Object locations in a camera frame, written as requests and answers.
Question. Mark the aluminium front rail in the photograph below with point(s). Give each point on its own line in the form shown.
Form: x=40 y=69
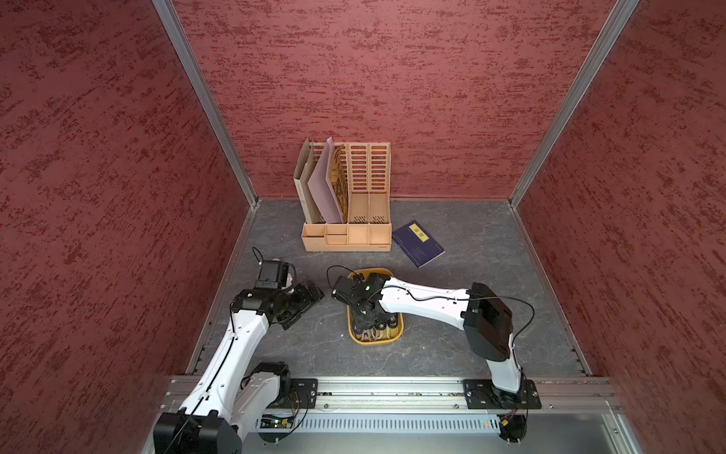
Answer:
x=381 y=394

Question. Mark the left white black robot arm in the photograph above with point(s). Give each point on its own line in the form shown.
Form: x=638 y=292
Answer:
x=230 y=399

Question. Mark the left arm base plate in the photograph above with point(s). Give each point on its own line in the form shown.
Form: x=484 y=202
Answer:
x=297 y=393

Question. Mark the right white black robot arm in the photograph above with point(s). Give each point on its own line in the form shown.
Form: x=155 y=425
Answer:
x=480 y=314

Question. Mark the yellow storage tray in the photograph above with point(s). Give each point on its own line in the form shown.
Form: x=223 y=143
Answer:
x=397 y=332

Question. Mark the purple folder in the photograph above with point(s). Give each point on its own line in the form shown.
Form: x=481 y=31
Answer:
x=321 y=187

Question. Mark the dark blue notebook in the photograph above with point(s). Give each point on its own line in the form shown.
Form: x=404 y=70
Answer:
x=418 y=245

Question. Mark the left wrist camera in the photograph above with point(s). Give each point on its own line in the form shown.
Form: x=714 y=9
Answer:
x=273 y=275

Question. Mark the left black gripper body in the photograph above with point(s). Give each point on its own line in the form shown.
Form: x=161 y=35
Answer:
x=296 y=302

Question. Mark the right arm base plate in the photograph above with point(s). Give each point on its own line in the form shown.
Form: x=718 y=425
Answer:
x=481 y=394

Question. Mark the wooden desk file organizer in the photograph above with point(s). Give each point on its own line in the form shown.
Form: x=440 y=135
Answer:
x=361 y=178

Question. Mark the beige cardboard folder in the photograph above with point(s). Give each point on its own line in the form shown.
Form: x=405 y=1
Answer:
x=301 y=177

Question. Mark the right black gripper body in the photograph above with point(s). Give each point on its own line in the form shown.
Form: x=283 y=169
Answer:
x=364 y=318

